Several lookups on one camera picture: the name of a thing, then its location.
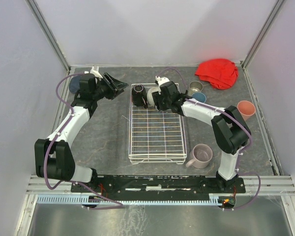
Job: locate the cream ceramic mug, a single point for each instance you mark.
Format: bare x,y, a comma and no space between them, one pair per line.
150,99

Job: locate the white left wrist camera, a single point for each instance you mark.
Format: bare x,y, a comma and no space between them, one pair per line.
95,71

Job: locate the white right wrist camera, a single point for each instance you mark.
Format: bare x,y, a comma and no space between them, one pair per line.
161,80

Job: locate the red cloth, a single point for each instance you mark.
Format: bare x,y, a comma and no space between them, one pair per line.
222,74

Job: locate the pink plastic cup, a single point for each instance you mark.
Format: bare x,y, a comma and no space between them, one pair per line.
246,109

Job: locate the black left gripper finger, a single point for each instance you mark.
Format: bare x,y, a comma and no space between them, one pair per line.
114,83
116,92

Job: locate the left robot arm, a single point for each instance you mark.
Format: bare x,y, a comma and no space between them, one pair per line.
53,156

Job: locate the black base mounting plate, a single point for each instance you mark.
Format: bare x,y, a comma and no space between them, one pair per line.
130,187

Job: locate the blue plastic cup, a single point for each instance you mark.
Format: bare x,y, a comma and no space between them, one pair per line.
199,96

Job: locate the lilac ceramic mug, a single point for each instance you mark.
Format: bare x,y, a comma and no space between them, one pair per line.
200,156

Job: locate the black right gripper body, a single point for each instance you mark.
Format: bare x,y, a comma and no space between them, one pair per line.
156,101

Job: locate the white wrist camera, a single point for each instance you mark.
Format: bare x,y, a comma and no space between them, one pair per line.
161,80
95,71

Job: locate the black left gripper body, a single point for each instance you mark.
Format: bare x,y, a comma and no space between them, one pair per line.
110,85

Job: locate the black mug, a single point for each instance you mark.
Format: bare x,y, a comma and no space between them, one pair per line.
139,96

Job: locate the white wire dish rack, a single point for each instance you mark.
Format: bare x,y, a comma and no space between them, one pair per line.
155,136

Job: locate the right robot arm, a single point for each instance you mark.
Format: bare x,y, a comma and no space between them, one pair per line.
231,132

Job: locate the dark blue cloth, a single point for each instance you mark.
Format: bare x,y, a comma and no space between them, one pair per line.
74,84

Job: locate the white slotted cable duct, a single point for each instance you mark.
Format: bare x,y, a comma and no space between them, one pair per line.
90,200

